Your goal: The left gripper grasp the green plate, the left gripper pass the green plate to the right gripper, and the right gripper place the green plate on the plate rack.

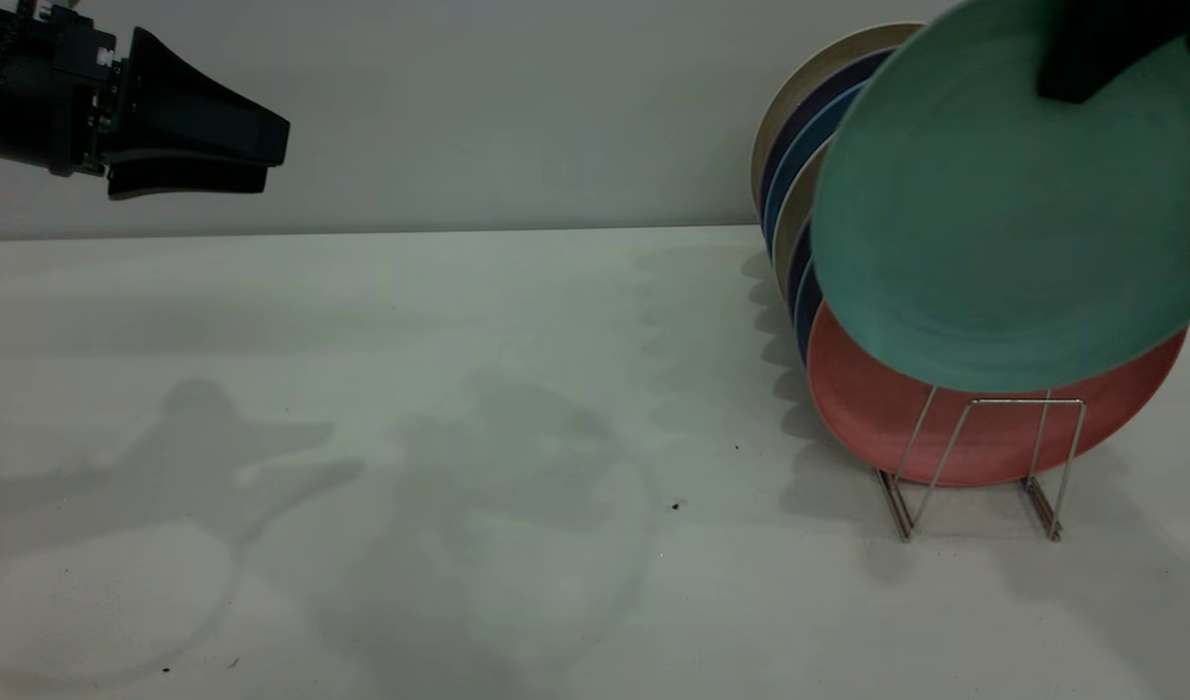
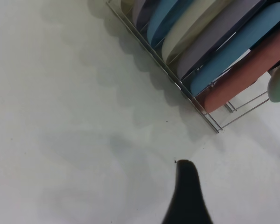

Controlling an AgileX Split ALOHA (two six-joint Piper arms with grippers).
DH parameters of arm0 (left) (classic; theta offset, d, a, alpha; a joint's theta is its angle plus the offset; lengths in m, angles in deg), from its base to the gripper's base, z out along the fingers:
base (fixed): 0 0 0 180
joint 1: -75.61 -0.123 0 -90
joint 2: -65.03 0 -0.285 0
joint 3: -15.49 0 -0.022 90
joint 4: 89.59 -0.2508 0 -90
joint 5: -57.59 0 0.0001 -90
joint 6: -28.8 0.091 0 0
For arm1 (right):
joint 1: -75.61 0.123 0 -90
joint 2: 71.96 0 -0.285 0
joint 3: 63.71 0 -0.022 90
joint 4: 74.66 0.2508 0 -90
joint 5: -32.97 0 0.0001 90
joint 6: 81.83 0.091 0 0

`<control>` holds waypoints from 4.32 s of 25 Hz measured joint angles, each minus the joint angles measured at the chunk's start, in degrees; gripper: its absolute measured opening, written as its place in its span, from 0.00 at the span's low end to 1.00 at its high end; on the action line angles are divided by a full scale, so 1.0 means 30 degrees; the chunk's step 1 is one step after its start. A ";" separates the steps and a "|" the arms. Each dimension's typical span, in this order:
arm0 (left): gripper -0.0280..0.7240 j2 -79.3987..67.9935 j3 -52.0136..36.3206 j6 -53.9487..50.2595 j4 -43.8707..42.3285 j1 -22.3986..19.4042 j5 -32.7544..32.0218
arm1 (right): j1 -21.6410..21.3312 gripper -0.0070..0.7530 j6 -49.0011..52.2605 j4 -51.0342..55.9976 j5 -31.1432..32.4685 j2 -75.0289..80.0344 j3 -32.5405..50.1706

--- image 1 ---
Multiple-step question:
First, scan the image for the green round plate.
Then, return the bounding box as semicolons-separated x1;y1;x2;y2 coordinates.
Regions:
811;0;1190;394

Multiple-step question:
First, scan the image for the metal wire plate rack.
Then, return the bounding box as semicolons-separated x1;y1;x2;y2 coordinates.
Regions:
875;384;1087;543

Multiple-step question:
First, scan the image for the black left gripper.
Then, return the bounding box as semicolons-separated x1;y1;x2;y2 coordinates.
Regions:
0;8;291;201

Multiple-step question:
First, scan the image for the navy plate with light-blue rim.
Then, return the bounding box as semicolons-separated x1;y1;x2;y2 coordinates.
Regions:
794;258;825;366

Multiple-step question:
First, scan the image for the teal blue plate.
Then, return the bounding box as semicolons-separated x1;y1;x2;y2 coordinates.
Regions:
763;83;868;254

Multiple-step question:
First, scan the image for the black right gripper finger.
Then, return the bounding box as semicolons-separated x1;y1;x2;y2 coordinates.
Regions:
1037;0;1190;105

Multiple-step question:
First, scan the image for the beige round plate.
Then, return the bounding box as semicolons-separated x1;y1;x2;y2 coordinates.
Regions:
773;141;831;298
751;21;927;210

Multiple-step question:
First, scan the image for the pink round plate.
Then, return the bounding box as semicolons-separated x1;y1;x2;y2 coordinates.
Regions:
806;301;1189;489

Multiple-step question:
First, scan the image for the dark purple plate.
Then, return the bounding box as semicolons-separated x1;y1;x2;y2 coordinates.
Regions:
756;49;897;220
787;219;816;312

